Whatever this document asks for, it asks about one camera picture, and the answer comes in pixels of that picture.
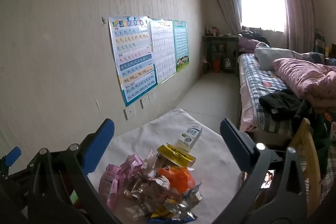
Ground orange plastic bag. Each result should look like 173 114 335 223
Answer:
157 166 196 195

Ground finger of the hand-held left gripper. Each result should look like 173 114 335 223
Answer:
0 147 34 188

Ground black clothing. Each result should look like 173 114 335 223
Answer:
259 90 302 121

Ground white grid wall poster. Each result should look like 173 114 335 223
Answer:
149 18 177 84

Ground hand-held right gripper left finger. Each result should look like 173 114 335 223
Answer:
25 118 124 224

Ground white towel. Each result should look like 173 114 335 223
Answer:
87 108 243 224

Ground pile of foil wrappers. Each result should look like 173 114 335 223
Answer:
119 149 202 222

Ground pink snack packet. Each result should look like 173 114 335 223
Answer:
98 164 124 210

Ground pink quilt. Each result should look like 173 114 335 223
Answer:
272 57 336 109

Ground bed with plaid sheet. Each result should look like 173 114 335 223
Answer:
238 52 336 140

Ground dark green garment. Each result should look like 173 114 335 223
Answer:
294 99 336 169

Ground grey pillow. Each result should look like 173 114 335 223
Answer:
253 47 294 69

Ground pink wrapper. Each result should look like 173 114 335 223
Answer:
119 153 143 180

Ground green number chart wall poster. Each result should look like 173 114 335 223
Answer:
172 20 190 73

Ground phone with lit screen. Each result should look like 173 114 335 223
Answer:
260 169 277 189

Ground blue white wrapper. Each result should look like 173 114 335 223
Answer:
181 183 203 207

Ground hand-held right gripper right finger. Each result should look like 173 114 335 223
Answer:
211 118 309 224

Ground blue snack wrapper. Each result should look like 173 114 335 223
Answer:
147 210 197 223

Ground purple clothes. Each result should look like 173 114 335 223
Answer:
238 30 271 52

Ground white blue milk carton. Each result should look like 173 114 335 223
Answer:
175 126 203 153

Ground yellow cardboard box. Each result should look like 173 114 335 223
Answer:
157 143 197 168

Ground orange container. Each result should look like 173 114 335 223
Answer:
212 55 222 73

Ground dark metal shelf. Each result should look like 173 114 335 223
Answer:
202 34 240 75

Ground blue letter chart wall poster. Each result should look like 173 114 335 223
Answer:
108 15 158 107

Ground wooden chair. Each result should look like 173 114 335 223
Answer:
287 118 323 180

